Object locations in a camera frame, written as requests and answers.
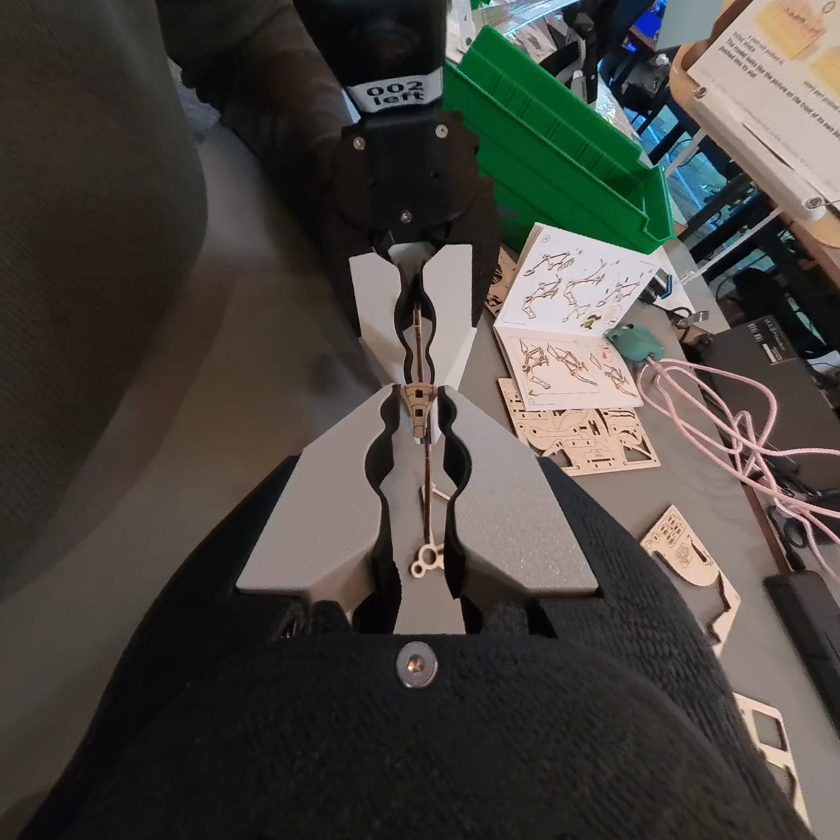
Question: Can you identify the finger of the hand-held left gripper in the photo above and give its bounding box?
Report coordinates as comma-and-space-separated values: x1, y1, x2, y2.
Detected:
349, 251, 421, 388
420, 244, 478, 389

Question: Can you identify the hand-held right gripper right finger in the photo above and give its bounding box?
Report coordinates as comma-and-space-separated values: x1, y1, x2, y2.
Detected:
436, 386, 599, 635

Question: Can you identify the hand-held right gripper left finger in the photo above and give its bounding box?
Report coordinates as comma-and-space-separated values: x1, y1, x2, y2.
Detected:
235, 386, 403, 634

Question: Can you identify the small fan-shaped wooden part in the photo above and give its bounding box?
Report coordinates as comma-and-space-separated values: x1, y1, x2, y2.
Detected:
402, 384, 436, 447

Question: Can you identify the laser-cut wooden parts sheet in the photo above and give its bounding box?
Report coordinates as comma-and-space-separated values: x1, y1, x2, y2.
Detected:
497, 377, 662, 476
640, 504, 742, 657
734, 692, 798, 818

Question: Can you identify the wooden sheet with spoked wheels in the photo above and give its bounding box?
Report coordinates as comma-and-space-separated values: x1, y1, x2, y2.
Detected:
484, 248, 521, 322

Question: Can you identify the white instruction booklet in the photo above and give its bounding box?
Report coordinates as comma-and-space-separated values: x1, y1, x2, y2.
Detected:
492, 223, 660, 412

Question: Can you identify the green plastic bin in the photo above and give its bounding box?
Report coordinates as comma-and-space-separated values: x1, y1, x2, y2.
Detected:
443, 25, 677, 255

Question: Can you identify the teal rounded rubber object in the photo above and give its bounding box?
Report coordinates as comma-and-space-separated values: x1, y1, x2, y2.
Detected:
604, 322, 667, 365

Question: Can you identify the black box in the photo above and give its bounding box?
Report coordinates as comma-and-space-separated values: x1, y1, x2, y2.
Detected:
705, 320, 840, 427

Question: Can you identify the wooden clipboard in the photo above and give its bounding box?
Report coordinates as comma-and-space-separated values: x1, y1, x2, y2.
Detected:
668, 0, 840, 224

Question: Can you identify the person's dark clothing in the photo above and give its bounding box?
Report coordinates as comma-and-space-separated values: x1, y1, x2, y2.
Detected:
0, 0, 211, 598

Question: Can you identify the black padded bar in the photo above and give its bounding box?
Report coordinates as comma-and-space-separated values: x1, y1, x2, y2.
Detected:
764, 570, 840, 686

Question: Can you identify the wooden triangular frame part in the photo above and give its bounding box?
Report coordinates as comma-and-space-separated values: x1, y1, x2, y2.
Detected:
410, 484, 455, 580

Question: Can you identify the pink cable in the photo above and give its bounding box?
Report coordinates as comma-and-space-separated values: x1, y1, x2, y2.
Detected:
635, 357, 840, 547

